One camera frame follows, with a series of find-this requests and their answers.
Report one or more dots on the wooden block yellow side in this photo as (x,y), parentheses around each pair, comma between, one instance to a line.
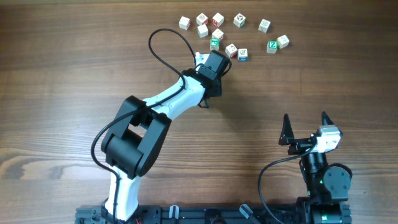
(283,41)

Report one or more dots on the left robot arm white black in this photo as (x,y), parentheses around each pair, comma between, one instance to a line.
(133,142)

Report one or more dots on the wooden block red letter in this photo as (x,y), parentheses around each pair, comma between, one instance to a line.
(217,19)

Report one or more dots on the wooden block green top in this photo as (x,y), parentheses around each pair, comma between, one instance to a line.
(214,44)

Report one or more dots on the wooden block green Z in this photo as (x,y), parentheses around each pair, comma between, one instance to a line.
(272,47)

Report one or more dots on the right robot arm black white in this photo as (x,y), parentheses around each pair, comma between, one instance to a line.
(327,184)

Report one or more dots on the wooden block plain pattern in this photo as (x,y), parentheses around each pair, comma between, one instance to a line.
(264,25)

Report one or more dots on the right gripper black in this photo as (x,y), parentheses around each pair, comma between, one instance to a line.
(287,136)

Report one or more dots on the wooden block green side picture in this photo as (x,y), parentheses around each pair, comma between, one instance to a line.
(239,20)

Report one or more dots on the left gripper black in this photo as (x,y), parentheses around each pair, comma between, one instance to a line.
(219,84)

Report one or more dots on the wooden block bee picture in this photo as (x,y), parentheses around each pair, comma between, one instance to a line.
(184,23)

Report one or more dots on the wooden block blue side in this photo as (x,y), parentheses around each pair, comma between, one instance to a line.
(242,55)

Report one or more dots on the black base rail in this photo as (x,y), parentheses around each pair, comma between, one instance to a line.
(285,213)

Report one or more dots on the wooden block red side picture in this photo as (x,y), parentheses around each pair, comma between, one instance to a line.
(231,50)

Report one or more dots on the wooden block red drawing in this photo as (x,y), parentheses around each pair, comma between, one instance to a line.
(218,34)

